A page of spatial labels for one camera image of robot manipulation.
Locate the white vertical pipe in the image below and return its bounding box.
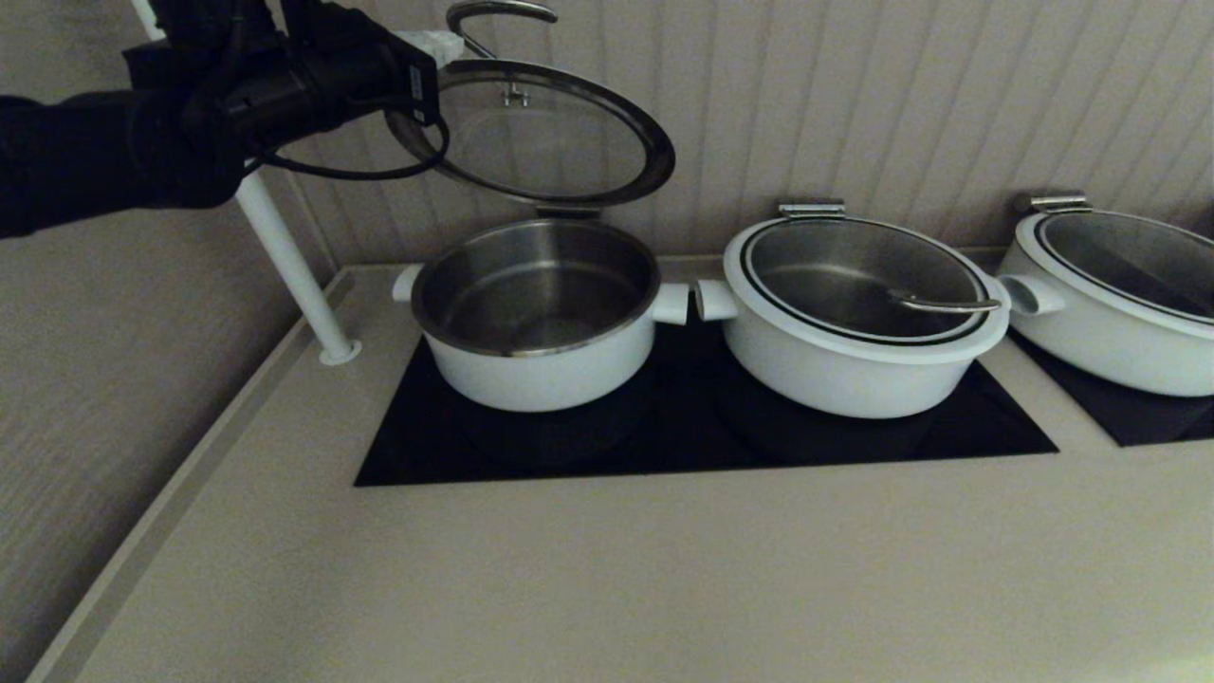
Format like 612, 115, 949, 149
131, 0, 354, 357

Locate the white cooking pot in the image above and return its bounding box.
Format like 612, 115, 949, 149
693, 215, 1015, 420
393, 218, 690, 415
997, 208, 1214, 398

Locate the glass lid with metal handle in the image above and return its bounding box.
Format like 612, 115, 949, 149
739, 215, 1005, 345
1035, 208, 1214, 329
384, 0, 677, 209

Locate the short black glass cooktop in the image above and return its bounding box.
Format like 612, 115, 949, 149
1009, 327, 1214, 448

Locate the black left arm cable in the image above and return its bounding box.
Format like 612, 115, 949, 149
248, 104, 451, 182

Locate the long black glass cooktop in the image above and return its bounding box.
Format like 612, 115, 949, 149
352, 308, 1061, 489

